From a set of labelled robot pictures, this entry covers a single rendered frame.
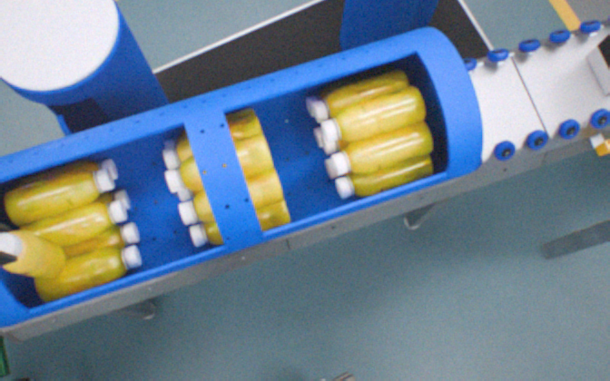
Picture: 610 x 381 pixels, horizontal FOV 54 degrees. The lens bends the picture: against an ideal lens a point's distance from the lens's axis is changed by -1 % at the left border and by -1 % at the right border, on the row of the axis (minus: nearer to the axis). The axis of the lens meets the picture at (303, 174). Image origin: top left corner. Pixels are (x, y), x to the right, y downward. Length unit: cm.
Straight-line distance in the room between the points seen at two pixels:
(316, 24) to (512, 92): 105
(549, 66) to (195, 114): 82
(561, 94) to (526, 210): 97
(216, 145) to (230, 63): 127
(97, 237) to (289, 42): 128
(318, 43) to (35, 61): 118
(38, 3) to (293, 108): 57
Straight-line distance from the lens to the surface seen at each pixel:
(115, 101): 142
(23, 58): 134
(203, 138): 97
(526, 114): 139
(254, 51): 223
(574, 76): 147
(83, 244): 119
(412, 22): 188
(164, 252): 119
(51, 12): 137
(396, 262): 219
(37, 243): 102
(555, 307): 233
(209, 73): 221
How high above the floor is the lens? 214
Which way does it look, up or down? 75 degrees down
